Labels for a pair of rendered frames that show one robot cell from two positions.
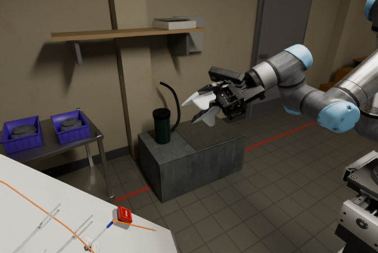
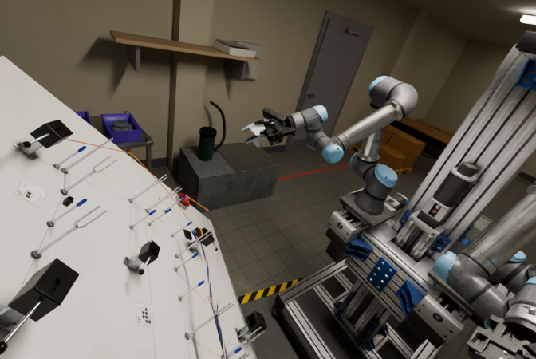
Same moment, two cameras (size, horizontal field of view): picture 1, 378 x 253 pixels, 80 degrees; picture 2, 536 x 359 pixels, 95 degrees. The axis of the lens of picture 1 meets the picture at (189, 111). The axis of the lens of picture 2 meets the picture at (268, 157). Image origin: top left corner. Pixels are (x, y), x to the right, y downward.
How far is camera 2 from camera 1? 0.41 m
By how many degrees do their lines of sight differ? 11
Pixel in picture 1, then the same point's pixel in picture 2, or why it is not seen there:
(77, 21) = (137, 22)
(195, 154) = (233, 174)
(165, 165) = (204, 179)
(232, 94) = (275, 128)
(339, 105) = (333, 147)
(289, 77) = (312, 125)
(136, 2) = (202, 19)
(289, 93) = (311, 135)
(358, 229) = (337, 229)
